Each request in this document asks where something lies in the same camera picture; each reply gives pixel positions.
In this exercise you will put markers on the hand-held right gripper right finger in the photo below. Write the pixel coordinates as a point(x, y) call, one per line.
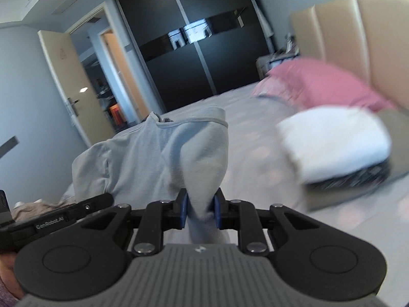
point(218, 211)

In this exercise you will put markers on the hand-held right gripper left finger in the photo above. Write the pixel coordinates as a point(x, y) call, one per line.
point(183, 209)

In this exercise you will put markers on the light grey shirt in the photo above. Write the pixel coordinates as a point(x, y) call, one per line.
point(153, 160)

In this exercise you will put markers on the person's left forearm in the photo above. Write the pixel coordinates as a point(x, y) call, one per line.
point(6, 295)

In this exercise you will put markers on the person's left hand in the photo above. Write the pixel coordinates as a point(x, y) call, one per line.
point(8, 268)

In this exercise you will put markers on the taupe brown garment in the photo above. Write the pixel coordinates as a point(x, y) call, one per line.
point(38, 209)

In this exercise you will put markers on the grey pink-dotted bed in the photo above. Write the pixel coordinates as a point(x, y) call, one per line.
point(255, 134)

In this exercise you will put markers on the orange stool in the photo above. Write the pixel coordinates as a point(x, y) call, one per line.
point(115, 115)

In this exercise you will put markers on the white folded garment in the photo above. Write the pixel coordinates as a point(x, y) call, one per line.
point(335, 144)

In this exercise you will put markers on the dark floral folded garment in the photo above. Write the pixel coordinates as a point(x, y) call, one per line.
point(358, 179)

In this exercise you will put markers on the beige room door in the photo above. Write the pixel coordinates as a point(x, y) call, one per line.
point(73, 86)

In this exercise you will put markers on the beige hallway door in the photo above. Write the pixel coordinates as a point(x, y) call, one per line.
point(121, 70)

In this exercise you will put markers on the white nightstand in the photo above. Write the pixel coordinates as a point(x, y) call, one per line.
point(265, 65)

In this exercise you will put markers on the black sliding wardrobe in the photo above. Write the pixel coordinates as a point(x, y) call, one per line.
point(223, 54)

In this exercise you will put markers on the taupe folded garment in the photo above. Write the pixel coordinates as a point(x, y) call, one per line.
point(399, 153)

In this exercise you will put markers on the beige padded headboard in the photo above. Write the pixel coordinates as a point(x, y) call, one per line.
point(367, 38)

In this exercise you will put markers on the grey wall switch panel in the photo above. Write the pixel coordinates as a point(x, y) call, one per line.
point(7, 147)

